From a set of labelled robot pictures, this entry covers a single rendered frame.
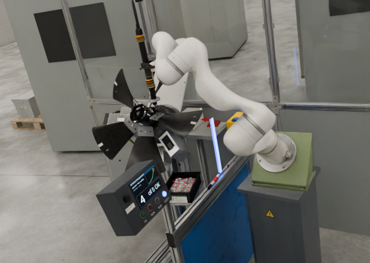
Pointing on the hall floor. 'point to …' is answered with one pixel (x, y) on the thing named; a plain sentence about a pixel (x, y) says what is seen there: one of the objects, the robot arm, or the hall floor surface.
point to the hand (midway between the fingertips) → (146, 64)
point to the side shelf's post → (203, 162)
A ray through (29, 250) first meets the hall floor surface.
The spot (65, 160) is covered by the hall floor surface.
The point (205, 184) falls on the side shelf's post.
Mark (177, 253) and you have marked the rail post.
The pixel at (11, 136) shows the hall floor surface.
